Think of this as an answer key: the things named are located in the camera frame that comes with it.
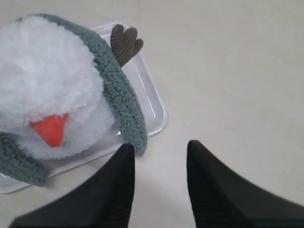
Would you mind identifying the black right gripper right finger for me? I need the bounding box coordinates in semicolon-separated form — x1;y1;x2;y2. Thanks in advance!
187;140;304;228

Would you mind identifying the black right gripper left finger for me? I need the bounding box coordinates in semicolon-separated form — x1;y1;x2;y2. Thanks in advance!
10;144;135;228

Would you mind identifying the green fleece scarf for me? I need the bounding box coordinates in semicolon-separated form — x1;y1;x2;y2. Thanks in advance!
0;13;149;188

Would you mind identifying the white plush snowman toy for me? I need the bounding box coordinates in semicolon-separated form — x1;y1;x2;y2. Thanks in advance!
0;15;144;160

